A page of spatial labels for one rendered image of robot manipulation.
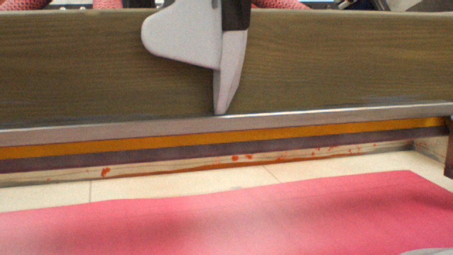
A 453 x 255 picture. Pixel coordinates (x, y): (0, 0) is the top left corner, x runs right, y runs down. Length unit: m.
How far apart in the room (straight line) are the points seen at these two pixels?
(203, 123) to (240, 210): 0.10
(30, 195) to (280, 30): 0.25
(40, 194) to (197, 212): 0.14
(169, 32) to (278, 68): 0.08
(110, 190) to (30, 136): 0.14
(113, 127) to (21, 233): 0.11
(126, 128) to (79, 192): 0.14
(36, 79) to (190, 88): 0.09
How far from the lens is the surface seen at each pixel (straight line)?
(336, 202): 0.36
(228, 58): 0.25
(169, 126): 0.26
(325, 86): 0.31
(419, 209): 0.37
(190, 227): 0.31
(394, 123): 0.36
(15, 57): 0.27
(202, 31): 0.25
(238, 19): 0.25
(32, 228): 0.34
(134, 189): 0.38
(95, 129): 0.26
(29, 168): 0.29
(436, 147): 0.50
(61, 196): 0.38
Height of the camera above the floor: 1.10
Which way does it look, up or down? 15 degrees down
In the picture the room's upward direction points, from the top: straight up
